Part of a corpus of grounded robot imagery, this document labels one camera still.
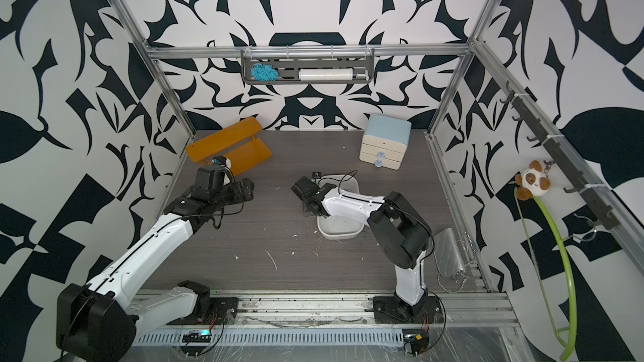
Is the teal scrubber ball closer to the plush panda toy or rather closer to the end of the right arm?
the end of the right arm

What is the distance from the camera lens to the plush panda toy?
1.96 feet

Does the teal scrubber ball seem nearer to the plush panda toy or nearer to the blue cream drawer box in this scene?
the blue cream drawer box

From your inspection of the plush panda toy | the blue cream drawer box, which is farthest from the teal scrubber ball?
the plush panda toy

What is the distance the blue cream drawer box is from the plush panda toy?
1.31ft

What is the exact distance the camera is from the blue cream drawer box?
100cm
